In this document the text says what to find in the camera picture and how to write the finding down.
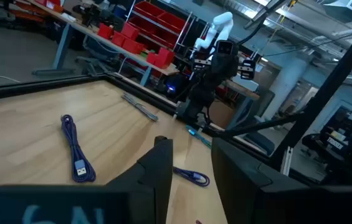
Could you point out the red plastic storage bin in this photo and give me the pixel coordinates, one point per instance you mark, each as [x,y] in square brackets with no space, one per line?
[119,39]
[150,58]
[163,57]
[105,31]
[129,31]
[52,4]
[133,46]

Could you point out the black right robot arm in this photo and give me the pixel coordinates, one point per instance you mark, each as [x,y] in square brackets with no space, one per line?
[202,93]

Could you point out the large red shelf bin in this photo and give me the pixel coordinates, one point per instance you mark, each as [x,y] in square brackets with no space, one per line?
[141,25]
[166,39]
[172,21]
[149,9]

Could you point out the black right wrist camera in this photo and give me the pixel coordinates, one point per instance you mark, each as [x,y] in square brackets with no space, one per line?
[225,47]

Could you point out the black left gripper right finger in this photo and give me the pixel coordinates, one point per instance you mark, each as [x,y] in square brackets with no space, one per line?
[272,202]

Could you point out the blue office chair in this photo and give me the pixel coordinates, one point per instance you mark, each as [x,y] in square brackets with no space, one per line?
[259,141]

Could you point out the metal shelf rack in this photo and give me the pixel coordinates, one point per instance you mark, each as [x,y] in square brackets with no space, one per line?
[183,29]

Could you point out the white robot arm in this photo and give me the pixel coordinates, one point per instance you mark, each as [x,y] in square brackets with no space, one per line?
[222,23]

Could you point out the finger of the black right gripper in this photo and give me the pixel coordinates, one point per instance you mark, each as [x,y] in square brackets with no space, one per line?
[219,67]
[231,67]

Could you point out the wooden side table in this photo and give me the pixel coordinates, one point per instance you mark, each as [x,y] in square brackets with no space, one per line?
[241,88]

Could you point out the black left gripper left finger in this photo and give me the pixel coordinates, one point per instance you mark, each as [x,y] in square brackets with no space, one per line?
[69,205]

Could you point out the black equipment with white label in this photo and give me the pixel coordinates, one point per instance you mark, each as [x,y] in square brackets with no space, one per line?
[334,143]

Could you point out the wooden workbench with grey legs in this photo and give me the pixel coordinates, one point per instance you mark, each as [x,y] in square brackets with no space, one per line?
[61,49]

